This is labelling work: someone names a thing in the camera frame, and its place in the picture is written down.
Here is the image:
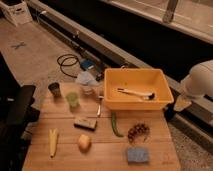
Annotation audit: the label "green pepper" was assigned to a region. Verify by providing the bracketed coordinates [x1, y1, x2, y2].
[111, 112, 124, 137]

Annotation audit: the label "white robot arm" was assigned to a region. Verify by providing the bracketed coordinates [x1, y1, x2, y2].
[174, 60, 213, 112]

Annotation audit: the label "green plastic cup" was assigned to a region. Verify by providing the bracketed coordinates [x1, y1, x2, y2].
[66, 92, 79, 107]

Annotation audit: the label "dark metal cup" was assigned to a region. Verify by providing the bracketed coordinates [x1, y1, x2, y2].
[48, 82, 61, 98]

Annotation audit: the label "yellow plastic bin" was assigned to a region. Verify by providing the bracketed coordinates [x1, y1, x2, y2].
[104, 68, 174, 110]

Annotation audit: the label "dark grape bunch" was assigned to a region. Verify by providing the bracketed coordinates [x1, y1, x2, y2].
[128, 123, 150, 143]

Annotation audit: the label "blue sponge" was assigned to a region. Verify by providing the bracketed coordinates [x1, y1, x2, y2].
[126, 147, 149, 163]

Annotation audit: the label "metal fork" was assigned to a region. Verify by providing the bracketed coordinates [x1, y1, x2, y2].
[97, 95, 104, 117]

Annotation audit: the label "dark rectangular sponge block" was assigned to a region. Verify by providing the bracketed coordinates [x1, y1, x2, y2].
[74, 117, 97, 131]

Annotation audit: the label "clear plastic bag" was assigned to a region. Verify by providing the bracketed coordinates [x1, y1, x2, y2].
[75, 71, 99, 86]

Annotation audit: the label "blue box on floor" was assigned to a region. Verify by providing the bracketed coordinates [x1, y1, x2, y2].
[80, 59, 94, 70]

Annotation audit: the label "yellow corn cob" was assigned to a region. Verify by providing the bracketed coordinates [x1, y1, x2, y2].
[49, 129, 58, 158]

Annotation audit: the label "black chair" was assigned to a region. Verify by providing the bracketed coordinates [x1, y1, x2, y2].
[0, 52, 40, 171]

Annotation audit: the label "white cardboard box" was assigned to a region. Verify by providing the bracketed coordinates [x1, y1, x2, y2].
[0, 0, 32, 27]

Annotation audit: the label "black coiled cable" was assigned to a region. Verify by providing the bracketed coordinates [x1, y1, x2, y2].
[56, 53, 82, 79]

